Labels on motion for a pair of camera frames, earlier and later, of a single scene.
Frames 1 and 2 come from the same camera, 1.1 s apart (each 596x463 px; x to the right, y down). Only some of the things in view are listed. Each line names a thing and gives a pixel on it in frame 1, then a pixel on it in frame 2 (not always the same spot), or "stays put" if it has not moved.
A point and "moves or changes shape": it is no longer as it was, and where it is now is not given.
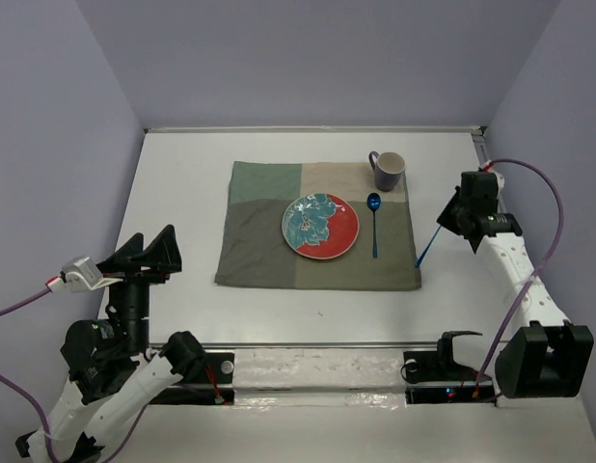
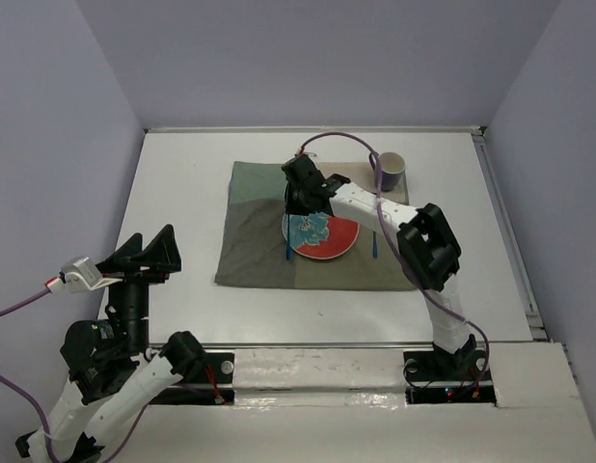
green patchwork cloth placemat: (253, 250) stays put
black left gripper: (163, 253) stays put
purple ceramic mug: (389, 167) stays put
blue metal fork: (427, 247) moves or changes shape
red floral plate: (320, 226) stays put
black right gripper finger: (452, 216) to (295, 204)
